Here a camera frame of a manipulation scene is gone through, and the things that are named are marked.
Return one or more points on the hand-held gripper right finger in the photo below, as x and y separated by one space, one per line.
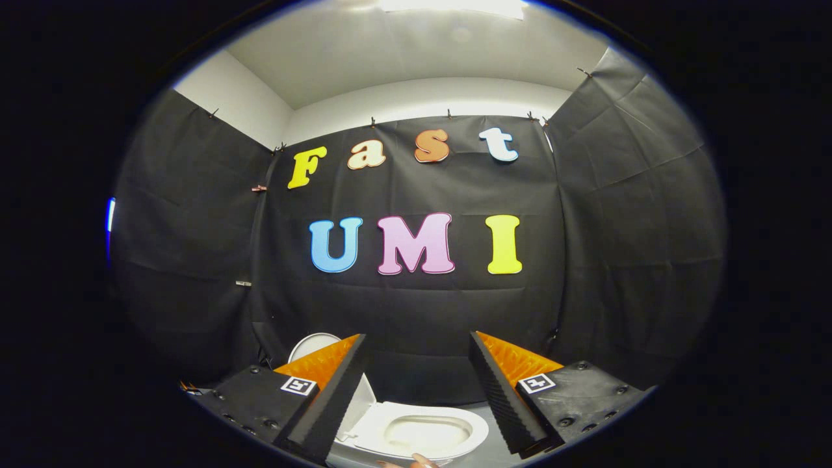
502 396

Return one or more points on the white toilet lid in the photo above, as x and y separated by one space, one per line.
312 343

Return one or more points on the white toilet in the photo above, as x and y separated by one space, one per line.
390 432

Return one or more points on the black backdrop cloth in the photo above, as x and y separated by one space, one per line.
416 312

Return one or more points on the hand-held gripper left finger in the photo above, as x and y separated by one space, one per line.
328 403

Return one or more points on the ceiling light panel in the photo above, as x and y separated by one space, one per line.
452 6

